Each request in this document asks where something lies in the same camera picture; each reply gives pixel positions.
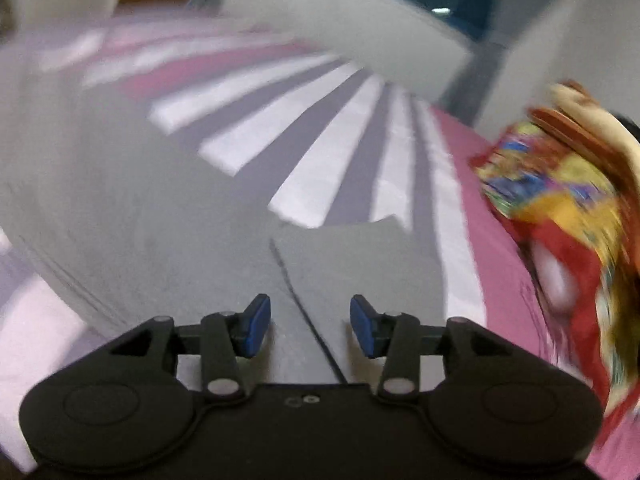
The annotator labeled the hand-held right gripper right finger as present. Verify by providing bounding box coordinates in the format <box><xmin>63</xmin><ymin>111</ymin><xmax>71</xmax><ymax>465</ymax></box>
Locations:
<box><xmin>349</xmin><ymin>294</ymin><xmax>512</xmax><ymax>402</ymax></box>

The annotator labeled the colourful printed cloth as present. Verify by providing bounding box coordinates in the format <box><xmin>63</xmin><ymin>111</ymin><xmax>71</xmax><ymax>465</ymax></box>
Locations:
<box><xmin>469</xmin><ymin>120</ymin><xmax>640</xmax><ymax>456</ymax></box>

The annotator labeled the striped pink and purple bedsheet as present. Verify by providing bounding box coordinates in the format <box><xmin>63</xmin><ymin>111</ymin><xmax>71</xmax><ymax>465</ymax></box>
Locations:
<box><xmin>0</xmin><ymin>10</ymin><xmax>640</xmax><ymax>480</ymax></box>

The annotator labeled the grey towel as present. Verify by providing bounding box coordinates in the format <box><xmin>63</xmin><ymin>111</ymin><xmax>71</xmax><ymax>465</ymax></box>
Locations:
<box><xmin>0</xmin><ymin>45</ymin><xmax>447</xmax><ymax>387</ymax></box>

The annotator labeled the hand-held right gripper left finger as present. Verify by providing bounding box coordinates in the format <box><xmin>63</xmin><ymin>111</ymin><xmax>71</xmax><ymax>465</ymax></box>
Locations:
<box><xmin>110</xmin><ymin>293</ymin><xmax>272</xmax><ymax>402</ymax></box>

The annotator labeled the brown and beige cloth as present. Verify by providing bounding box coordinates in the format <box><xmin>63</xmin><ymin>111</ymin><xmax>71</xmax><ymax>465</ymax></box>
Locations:
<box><xmin>529</xmin><ymin>80</ymin><xmax>640</xmax><ymax>181</ymax></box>

